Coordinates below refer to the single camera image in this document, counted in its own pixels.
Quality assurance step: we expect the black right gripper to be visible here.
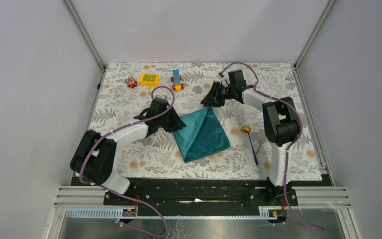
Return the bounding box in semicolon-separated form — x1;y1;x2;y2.
199;82;234;108

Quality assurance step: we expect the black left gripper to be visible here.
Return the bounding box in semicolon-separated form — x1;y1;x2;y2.
157;106;186;132

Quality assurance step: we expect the teal cloth napkin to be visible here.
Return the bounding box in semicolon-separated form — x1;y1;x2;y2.
173;108;231;163

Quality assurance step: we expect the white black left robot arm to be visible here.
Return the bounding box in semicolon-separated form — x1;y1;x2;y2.
70;98;186;205

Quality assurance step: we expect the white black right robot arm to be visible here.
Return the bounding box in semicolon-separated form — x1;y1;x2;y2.
200;70;302;205

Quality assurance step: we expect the blue orange toy car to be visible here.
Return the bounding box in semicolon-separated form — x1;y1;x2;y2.
170;69;184;91

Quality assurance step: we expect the gold purple spoon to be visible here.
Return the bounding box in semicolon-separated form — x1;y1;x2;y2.
242;125;259;166

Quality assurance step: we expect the yellow toy brick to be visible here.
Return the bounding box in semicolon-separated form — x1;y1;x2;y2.
139;73;160;87

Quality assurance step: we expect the red owl toy block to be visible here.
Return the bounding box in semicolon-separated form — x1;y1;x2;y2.
125;76;138;89

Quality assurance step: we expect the floral patterned table mat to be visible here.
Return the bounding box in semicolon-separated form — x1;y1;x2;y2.
90;62;306;180

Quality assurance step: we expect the silver utensil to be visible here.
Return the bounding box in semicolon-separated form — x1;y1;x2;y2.
256;136;266;154

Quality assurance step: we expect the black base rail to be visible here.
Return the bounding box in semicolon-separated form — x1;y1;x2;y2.
103;178;298;217

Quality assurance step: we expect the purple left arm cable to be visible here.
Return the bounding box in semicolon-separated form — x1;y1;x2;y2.
78;86;176;239

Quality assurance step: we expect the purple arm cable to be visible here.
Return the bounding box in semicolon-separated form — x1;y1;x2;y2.
78;86;176;239
218;61;327;233

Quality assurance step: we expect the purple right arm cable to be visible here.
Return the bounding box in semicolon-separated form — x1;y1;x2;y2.
218;61;327;233

